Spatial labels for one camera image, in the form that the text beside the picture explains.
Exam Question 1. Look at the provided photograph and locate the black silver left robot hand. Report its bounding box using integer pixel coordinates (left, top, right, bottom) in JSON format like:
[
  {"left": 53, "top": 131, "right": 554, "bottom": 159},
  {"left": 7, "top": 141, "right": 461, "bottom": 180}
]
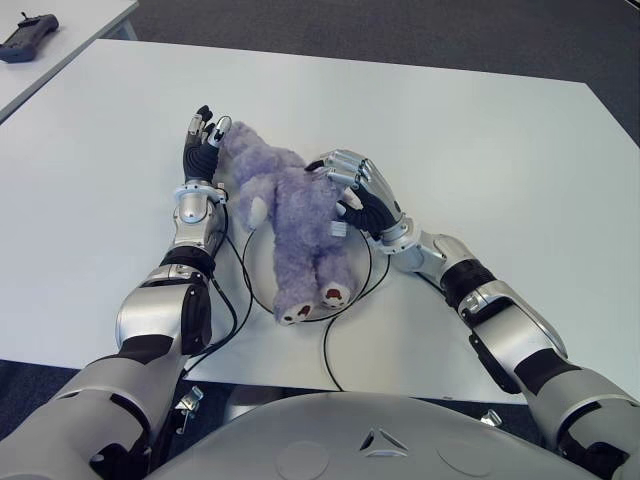
[{"left": 182, "top": 104, "right": 234, "bottom": 186}]

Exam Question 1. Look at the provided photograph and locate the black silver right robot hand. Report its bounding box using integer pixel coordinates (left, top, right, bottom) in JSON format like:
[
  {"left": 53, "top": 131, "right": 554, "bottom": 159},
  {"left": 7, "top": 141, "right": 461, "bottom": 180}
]
[{"left": 305, "top": 147, "right": 407, "bottom": 241}]

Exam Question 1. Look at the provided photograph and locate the purple plush teddy bear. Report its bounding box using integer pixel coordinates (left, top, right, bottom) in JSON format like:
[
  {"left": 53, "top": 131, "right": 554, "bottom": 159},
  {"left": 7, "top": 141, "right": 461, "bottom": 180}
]
[{"left": 219, "top": 120, "right": 358, "bottom": 327}]

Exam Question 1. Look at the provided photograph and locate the white plate with black rim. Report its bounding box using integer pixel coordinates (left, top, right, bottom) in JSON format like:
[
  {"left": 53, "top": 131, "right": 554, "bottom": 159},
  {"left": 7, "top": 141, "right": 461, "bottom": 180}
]
[{"left": 241, "top": 226, "right": 374, "bottom": 327}]

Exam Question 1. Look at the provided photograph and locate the white neighbouring table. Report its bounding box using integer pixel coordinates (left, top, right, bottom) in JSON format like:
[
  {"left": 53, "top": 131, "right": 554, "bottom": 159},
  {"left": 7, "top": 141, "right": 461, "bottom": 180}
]
[{"left": 0, "top": 0, "right": 139, "bottom": 122}]

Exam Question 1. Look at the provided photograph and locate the black handheld controller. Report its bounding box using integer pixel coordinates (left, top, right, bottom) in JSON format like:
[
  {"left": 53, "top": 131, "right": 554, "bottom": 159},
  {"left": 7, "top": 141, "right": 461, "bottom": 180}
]
[{"left": 0, "top": 13, "right": 61, "bottom": 64}]

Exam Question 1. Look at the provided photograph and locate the grey table leg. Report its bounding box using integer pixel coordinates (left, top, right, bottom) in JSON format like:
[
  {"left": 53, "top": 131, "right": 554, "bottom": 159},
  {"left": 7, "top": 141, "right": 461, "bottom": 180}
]
[{"left": 227, "top": 383, "right": 286, "bottom": 422}]

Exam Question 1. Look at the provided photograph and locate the grey robot torso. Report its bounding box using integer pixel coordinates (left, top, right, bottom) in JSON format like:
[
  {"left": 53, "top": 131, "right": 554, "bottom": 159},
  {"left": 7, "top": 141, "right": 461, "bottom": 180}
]
[{"left": 147, "top": 391, "right": 606, "bottom": 480}]

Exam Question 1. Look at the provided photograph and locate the thin black left wrist cable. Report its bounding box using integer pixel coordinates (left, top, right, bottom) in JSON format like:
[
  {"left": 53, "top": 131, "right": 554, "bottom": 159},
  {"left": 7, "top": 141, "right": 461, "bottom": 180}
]
[{"left": 182, "top": 204, "right": 254, "bottom": 379}]

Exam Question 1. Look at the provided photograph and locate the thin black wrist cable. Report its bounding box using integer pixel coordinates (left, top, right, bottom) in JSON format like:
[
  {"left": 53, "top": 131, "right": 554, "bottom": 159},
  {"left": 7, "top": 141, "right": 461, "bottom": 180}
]
[
  {"left": 321, "top": 243, "right": 393, "bottom": 393},
  {"left": 182, "top": 204, "right": 254, "bottom": 379}
]

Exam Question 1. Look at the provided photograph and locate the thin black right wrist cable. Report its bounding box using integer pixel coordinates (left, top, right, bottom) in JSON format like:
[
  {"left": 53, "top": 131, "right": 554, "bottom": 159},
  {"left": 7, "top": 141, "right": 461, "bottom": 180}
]
[{"left": 321, "top": 243, "right": 393, "bottom": 393}]

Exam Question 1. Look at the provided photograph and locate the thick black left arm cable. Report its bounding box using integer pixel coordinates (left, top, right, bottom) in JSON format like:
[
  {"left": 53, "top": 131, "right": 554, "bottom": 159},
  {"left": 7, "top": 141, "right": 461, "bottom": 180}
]
[{"left": 184, "top": 277, "right": 239, "bottom": 359}]

